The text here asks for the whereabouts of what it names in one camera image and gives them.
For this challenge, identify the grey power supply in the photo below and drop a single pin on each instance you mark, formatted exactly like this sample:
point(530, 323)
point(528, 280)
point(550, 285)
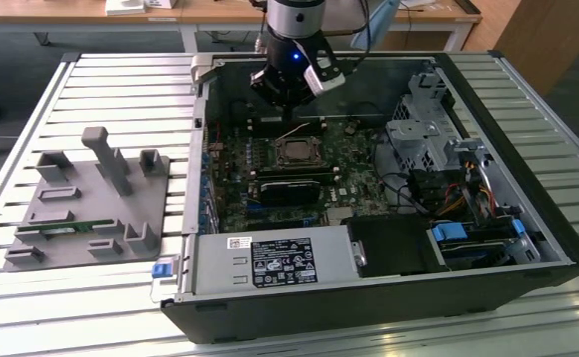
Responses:
point(209, 260)

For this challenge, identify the small white box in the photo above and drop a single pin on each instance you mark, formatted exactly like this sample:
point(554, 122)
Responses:
point(160, 3)

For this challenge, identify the white barcode sticker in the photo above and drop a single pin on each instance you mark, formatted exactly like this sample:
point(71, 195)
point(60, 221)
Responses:
point(239, 242)

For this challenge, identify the silver metal drive cage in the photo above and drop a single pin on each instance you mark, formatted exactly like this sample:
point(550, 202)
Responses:
point(418, 141)

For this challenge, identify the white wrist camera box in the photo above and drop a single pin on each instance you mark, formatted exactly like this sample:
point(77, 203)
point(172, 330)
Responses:
point(324, 82)

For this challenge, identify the silver CPU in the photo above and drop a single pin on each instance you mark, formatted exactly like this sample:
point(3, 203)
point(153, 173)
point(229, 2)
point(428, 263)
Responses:
point(302, 150)

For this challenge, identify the RAM slot with white clips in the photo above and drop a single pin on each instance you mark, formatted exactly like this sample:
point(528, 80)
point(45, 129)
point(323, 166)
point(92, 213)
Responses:
point(294, 173)
point(314, 119)
point(268, 126)

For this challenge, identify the white papers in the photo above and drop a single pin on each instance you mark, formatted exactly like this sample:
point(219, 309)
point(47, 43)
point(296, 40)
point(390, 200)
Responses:
point(418, 3)

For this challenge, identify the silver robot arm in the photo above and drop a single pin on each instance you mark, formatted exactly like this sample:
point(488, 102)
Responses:
point(294, 18)

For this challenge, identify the black plastic shroud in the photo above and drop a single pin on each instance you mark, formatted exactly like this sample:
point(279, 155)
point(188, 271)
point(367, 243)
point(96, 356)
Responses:
point(394, 245)

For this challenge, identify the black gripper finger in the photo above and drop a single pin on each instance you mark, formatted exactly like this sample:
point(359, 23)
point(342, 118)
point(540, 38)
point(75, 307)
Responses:
point(288, 117)

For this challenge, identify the silver chipset heat sink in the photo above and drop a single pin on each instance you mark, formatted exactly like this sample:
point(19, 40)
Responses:
point(339, 215)

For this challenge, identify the black PC case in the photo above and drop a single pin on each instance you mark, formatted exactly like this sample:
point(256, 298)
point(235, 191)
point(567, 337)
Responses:
point(319, 316)

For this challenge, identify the green RAM stick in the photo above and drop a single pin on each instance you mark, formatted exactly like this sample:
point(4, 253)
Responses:
point(80, 225)
point(294, 180)

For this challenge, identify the grey parts rack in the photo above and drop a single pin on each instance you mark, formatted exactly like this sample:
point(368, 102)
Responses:
point(85, 208)

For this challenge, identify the blue case latch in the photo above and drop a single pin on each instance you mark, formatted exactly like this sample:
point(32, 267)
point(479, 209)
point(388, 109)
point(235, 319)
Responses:
point(164, 269)

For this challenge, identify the green motherboard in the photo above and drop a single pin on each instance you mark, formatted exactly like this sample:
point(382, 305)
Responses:
point(363, 175)

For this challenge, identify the pale blue teach pendant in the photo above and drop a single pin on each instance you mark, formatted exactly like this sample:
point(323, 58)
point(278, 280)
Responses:
point(378, 26)

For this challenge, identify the CPU socket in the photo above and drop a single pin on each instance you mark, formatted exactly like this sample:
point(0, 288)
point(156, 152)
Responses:
point(302, 165)

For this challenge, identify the RAM slot with black clips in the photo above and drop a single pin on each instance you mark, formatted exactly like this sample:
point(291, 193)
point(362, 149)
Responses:
point(294, 170)
point(268, 129)
point(314, 122)
point(294, 176)

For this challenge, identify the wooden desk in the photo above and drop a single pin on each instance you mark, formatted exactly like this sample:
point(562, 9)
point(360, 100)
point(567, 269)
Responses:
point(45, 16)

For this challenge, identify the metal locking lever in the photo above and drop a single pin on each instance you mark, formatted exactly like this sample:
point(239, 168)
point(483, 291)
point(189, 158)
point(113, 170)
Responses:
point(288, 134)

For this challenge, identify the hard disk in blue carrier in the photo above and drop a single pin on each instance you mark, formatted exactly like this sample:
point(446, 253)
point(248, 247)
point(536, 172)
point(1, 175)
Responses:
point(448, 231)

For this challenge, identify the black rating label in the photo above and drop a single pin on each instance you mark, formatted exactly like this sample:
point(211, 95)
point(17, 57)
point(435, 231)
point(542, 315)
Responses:
point(284, 264)

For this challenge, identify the graphics card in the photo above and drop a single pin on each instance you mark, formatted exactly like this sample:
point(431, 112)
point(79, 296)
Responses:
point(288, 193)

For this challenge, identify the wooden cabinet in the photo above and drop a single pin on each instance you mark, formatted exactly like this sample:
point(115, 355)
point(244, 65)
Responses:
point(542, 37)

